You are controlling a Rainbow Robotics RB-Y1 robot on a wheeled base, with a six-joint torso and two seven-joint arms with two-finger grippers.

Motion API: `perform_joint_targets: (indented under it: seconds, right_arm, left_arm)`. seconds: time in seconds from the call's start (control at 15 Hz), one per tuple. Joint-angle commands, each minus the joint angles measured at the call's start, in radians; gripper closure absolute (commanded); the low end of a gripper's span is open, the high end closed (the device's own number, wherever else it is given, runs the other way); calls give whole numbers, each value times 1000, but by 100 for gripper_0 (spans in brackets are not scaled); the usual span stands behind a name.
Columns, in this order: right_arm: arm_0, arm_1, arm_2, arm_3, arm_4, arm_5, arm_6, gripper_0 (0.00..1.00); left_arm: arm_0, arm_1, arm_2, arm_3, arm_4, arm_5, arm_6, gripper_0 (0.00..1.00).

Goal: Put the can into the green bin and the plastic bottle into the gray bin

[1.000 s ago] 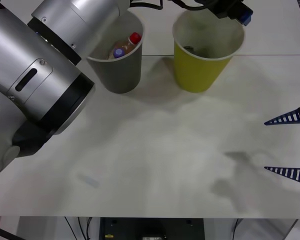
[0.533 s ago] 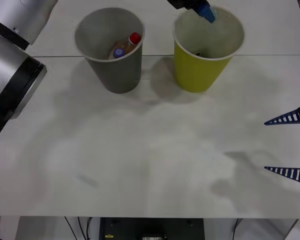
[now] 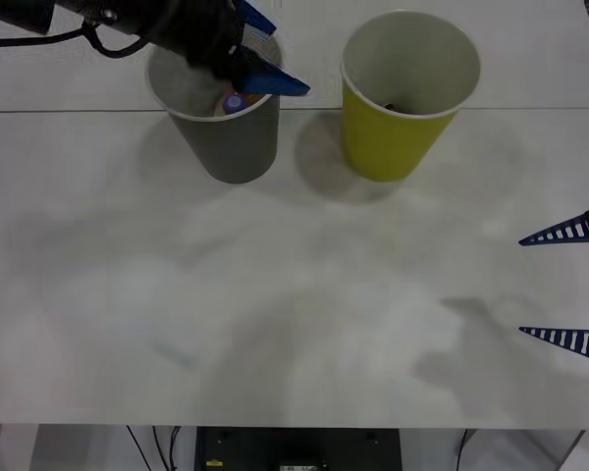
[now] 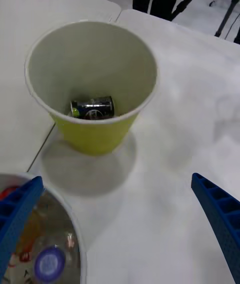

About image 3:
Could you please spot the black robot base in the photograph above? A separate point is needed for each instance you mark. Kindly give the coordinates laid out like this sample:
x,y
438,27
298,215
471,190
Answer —
x,y
255,449

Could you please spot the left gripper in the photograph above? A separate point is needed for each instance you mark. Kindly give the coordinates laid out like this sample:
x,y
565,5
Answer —
x,y
196,34

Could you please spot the yellow-green plastic bin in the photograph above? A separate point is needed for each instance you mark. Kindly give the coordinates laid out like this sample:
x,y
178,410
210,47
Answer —
x,y
388,147

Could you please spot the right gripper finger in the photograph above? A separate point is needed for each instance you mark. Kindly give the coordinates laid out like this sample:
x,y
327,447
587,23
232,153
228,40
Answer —
x,y
574,339
576,228

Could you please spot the grey plastic bin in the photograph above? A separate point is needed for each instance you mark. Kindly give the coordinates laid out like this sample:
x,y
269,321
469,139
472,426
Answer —
x,y
235,147

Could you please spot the purple-capped bottle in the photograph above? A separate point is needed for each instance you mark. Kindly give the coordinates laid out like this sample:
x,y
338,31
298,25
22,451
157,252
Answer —
x,y
234,103

